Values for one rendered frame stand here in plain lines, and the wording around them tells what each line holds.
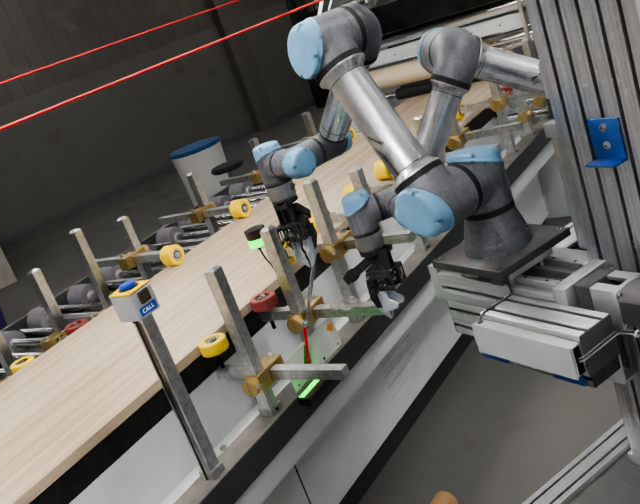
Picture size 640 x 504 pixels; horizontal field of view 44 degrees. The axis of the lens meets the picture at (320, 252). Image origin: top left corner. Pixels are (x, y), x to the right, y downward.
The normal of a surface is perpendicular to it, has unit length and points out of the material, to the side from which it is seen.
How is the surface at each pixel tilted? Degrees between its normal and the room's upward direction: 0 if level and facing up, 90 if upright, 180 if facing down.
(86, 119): 90
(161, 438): 90
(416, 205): 97
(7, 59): 90
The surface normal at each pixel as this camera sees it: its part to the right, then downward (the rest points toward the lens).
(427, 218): -0.66, 0.55
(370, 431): 0.80, -0.09
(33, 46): 0.52, 0.10
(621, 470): -0.32, -0.90
